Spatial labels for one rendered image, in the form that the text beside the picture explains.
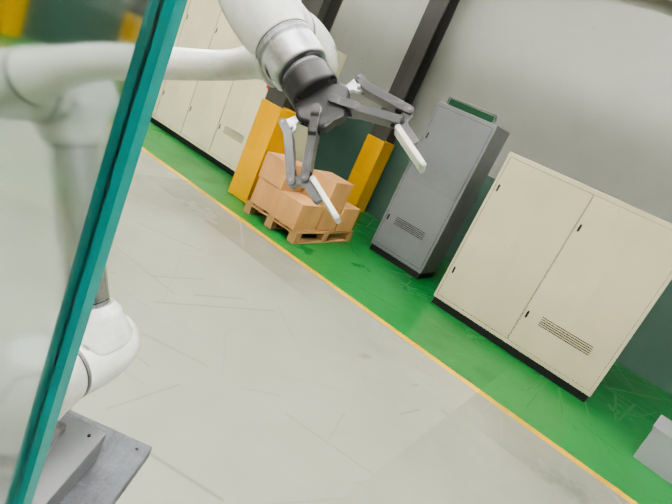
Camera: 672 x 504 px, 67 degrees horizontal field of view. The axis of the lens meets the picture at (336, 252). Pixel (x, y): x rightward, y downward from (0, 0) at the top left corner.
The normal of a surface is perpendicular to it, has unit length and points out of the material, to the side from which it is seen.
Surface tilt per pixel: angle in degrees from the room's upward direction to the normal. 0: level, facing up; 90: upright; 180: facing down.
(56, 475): 4
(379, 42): 90
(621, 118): 90
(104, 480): 0
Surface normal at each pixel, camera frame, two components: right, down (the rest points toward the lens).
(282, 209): -0.56, 0.02
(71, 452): 0.42, -0.84
